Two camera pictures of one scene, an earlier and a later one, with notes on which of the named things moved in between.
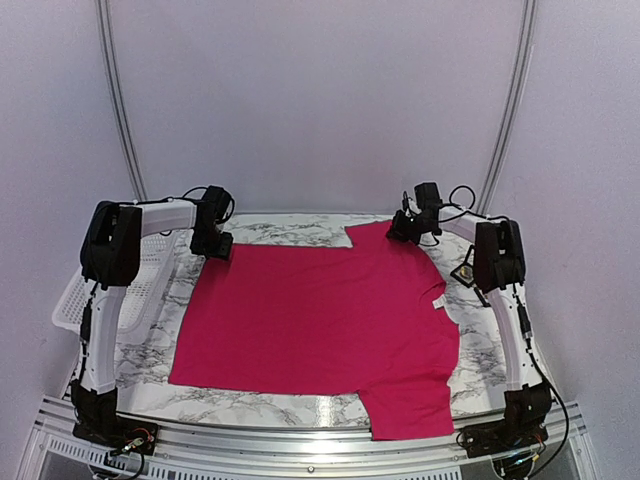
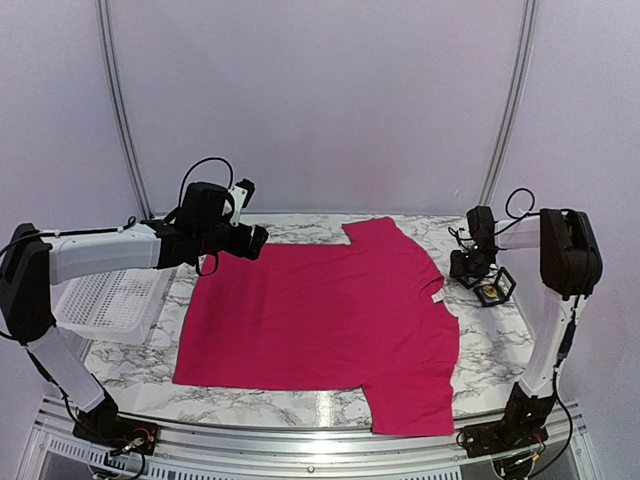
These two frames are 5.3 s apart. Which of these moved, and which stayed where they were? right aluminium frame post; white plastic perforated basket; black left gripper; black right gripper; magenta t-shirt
Moved: black right gripper; black left gripper
Stayed: right aluminium frame post; magenta t-shirt; white plastic perforated basket
